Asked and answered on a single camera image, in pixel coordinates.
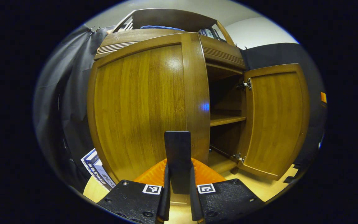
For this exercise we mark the wooden double-door shoe cabinet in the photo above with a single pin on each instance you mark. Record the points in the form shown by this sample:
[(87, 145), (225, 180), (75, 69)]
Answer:
[(225, 119)]

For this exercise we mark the wooden cabinet door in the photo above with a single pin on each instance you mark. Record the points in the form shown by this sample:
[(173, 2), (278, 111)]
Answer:
[(135, 109), (275, 118)]

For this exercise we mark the black backdrop cloth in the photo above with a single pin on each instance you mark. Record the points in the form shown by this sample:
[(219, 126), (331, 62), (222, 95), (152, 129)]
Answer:
[(57, 93)]

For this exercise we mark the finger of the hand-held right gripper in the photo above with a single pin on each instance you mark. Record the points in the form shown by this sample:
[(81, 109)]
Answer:
[(323, 97)]

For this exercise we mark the blue folded towel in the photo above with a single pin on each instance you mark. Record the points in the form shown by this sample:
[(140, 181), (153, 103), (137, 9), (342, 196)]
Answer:
[(160, 27)]

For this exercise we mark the pale green spine book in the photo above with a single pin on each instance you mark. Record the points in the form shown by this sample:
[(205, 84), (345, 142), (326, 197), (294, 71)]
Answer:
[(209, 33)]

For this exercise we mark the light grey standing book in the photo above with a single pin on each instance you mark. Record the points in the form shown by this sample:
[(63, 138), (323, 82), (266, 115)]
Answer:
[(106, 174)]

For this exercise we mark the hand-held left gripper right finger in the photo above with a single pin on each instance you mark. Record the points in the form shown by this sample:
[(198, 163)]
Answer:
[(228, 199)]

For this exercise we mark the black spine book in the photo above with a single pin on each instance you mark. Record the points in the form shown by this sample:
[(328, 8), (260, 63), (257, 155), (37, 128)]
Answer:
[(216, 34)]

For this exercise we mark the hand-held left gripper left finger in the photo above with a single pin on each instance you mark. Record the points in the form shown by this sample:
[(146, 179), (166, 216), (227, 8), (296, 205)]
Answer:
[(135, 199)]

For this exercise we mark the white blue shelf book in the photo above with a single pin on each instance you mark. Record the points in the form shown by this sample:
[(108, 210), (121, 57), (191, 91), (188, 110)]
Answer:
[(201, 32)]

